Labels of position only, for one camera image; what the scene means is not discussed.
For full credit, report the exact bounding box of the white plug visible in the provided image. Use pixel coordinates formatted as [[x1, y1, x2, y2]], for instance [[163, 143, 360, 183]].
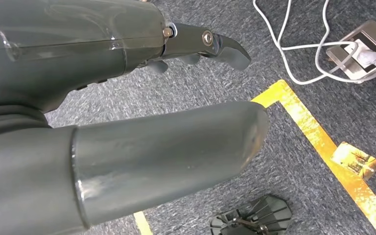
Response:
[[343, 38, 376, 70]]

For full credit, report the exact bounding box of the robot left arm sleeve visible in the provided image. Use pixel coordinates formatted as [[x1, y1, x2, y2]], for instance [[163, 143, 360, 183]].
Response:
[[0, 105, 52, 139]]

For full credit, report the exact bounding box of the white cable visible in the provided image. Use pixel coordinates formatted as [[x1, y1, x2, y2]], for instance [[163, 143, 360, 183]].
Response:
[[252, 0, 376, 86], [277, 0, 361, 74]]

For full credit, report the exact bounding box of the black ribbed plastic object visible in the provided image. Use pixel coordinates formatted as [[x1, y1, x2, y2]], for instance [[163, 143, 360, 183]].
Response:
[[209, 193, 293, 235]]

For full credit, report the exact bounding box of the yellow printed card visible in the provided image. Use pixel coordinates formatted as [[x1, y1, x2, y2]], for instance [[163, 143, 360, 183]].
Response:
[[330, 141, 376, 182]]

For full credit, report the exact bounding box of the yellow floor tape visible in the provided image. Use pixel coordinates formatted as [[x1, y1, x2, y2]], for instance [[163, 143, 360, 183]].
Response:
[[251, 79, 376, 235], [132, 211, 154, 235]]

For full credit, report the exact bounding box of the metal floor socket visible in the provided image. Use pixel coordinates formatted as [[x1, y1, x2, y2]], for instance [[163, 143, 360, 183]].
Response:
[[325, 20, 376, 84]]

